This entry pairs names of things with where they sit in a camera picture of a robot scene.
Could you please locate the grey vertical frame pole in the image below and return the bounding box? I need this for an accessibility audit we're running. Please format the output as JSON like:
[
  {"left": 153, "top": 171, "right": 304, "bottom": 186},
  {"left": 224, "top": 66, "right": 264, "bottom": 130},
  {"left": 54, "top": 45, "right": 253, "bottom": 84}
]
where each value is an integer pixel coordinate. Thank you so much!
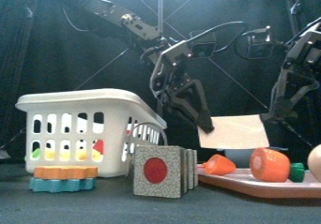
[{"left": 157, "top": 0, "right": 165, "bottom": 35}]

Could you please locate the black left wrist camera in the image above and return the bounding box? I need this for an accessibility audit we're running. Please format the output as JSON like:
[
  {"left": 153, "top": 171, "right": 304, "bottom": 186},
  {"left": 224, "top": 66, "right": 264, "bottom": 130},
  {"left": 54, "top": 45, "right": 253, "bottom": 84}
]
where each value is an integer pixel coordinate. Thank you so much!
[{"left": 189, "top": 30, "right": 218, "bottom": 59}]

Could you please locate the white paper sheet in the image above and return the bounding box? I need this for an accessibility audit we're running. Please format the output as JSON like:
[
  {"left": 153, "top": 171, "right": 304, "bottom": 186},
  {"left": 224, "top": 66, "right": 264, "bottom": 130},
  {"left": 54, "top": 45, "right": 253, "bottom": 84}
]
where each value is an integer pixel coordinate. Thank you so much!
[{"left": 197, "top": 113, "right": 272, "bottom": 150}]

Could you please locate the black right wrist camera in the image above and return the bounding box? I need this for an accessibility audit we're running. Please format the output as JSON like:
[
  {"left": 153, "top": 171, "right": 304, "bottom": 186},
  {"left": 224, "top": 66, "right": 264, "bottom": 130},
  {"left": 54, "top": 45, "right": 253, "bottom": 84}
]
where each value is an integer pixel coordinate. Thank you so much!
[{"left": 244, "top": 25, "right": 277, "bottom": 61}]

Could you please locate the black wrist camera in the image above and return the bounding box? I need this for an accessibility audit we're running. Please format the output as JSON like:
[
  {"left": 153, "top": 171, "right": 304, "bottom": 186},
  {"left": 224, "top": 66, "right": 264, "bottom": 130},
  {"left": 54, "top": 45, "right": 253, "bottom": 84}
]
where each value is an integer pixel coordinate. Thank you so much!
[
  {"left": 244, "top": 25, "right": 277, "bottom": 61},
  {"left": 189, "top": 30, "right": 218, "bottom": 59}
]

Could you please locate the small orange toy carrot piece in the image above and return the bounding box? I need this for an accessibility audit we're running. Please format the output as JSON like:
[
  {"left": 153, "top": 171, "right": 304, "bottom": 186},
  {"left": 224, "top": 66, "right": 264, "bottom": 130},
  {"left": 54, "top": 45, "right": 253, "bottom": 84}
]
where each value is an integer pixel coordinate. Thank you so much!
[{"left": 202, "top": 154, "right": 238, "bottom": 176}]

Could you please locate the yellow toy in basket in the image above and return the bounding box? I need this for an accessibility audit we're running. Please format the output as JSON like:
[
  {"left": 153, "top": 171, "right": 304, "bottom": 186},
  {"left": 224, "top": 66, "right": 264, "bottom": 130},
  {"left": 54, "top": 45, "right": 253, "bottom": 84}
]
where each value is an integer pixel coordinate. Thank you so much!
[{"left": 44, "top": 148, "right": 103, "bottom": 162}]

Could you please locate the white plastic slotted basket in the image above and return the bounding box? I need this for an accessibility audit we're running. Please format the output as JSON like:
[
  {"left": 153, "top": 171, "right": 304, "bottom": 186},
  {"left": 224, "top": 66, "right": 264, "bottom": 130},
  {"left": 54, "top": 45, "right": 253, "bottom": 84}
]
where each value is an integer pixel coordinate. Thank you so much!
[{"left": 14, "top": 87, "right": 169, "bottom": 179}]

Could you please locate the speckled wooden tile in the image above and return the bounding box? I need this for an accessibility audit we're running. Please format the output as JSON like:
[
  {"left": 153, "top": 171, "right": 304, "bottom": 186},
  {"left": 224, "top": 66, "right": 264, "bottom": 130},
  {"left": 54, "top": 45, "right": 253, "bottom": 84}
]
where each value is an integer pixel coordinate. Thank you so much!
[
  {"left": 192, "top": 149, "right": 201, "bottom": 188},
  {"left": 184, "top": 148, "right": 196, "bottom": 194}
]

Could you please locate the pink plastic tray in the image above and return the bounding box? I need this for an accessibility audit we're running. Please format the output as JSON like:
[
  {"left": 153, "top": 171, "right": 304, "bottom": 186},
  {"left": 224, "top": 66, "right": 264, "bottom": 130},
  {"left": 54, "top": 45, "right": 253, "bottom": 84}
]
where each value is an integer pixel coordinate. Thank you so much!
[{"left": 196, "top": 166, "right": 321, "bottom": 200}]

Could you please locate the teal gear-shaped block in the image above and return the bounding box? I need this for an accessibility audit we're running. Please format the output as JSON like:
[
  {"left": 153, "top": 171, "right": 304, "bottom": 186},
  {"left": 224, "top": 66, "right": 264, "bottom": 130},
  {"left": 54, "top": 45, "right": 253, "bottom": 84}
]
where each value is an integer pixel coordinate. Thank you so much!
[{"left": 28, "top": 176, "right": 98, "bottom": 194}]

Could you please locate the beige toy egg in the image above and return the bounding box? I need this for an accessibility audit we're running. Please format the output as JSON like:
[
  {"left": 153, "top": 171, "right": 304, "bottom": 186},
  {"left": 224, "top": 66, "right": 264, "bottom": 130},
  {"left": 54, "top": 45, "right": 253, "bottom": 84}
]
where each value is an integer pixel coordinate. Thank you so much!
[{"left": 307, "top": 143, "right": 321, "bottom": 183}]

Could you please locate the speckled tile with red circle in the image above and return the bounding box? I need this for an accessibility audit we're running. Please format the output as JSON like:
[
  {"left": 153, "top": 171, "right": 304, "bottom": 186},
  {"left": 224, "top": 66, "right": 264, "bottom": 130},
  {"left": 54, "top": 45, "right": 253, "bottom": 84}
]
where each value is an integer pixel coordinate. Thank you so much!
[{"left": 131, "top": 144, "right": 186, "bottom": 200}]

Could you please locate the grey wire handle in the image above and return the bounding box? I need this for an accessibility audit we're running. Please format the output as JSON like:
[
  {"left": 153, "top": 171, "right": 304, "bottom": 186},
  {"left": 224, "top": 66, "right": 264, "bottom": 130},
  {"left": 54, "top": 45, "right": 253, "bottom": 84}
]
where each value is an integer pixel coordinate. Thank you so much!
[{"left": 129, "top": 122, "right": 170, "bottom": 147}]

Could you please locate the green toy in basket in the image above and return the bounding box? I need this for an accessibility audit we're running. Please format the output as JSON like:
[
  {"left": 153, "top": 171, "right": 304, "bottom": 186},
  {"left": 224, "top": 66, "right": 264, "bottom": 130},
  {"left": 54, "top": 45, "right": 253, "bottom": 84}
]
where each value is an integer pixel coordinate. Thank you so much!
[{"left": 31, "top": 147, "right": 43, "bottom": 160}]

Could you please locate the black camera cable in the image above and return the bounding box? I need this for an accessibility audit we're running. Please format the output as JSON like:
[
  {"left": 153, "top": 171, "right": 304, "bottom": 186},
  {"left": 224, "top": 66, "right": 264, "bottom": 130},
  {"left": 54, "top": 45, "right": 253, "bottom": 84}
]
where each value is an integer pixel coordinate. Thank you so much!
[{"left": 186, "top": 21, "right": 252, "bottom": 58}]

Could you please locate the red toy in basket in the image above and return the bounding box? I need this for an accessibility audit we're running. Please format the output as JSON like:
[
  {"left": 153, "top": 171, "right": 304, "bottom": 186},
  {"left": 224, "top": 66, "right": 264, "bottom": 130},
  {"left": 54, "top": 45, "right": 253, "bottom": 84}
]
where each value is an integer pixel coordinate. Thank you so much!
[{"left": 91, "top": 139, "right": 106, "bottom": 156}]

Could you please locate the orange gear-shaped block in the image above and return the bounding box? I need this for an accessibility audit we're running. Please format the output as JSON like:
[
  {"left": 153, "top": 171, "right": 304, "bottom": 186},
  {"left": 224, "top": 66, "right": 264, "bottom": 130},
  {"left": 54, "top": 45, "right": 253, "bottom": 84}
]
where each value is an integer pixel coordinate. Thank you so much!
[{"left": 32, "top": 165, "right": 99, "bottom": 181}]

